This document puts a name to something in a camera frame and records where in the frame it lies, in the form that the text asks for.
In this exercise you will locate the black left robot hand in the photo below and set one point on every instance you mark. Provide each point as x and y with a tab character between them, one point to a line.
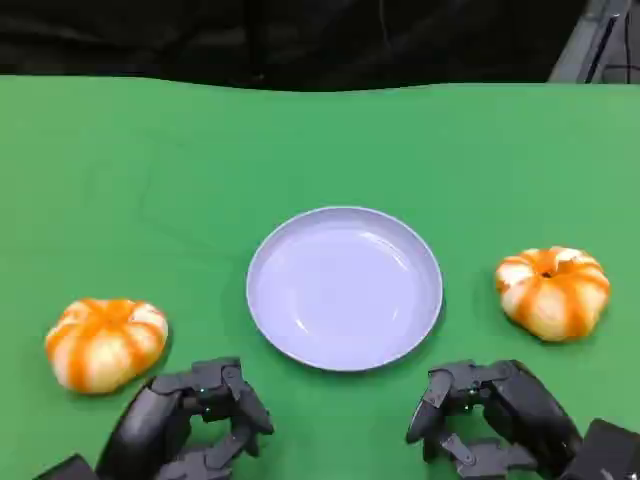
150	425

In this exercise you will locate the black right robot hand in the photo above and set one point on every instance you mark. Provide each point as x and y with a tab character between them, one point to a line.
525	415

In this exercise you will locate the orange and white bread roll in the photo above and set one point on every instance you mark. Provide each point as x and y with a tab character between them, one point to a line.
105	345
555	300

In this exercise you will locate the lilac plate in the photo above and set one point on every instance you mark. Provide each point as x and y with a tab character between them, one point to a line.
345	290

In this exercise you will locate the green table cloth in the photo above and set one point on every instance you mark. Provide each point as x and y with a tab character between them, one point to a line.
200	165

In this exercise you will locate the black backdrop curtain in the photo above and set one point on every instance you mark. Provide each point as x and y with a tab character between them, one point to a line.
200	40

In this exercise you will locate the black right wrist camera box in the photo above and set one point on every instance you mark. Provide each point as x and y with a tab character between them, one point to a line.
607	452

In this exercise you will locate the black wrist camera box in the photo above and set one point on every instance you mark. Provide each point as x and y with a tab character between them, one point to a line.
607	452
67	470

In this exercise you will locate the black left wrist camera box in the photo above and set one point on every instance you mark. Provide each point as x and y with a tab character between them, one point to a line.
67	470

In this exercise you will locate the grey metal frame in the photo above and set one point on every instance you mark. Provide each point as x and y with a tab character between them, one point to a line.
575	55

